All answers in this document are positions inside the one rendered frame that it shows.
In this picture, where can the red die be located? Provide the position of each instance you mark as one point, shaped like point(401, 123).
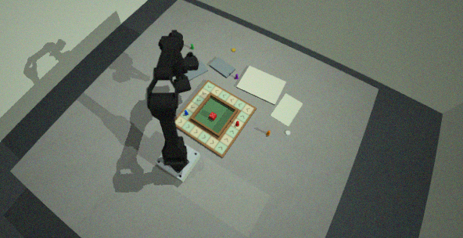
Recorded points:
point(212, 116)

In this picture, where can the cream rectangular card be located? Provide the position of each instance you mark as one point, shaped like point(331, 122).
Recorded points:
point(261, 84)

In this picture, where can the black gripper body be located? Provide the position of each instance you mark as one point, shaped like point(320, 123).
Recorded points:
point(182, 83)

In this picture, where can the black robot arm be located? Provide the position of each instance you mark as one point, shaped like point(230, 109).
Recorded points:
point(163, 105)

